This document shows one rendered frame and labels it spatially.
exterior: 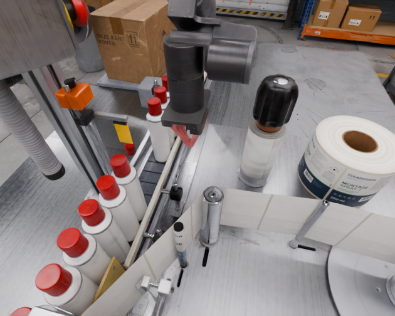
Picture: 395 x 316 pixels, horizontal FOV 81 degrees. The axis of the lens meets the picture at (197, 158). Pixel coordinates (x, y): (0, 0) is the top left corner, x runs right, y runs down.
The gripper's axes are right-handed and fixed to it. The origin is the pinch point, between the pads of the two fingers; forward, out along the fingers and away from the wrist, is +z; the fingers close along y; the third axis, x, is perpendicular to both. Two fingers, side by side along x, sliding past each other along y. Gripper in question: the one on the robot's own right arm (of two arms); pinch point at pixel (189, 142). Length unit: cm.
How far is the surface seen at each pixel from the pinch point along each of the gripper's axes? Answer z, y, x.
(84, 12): -23.5, -4.5, 10.7
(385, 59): 109, 319, -188
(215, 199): 2.9, -10.1, -7.0
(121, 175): 3.4, -8.1, 11.9
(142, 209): 16.5, -7.5, 10.5
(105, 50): 9, 58, 51
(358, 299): 21.0, -15.7, -36.7
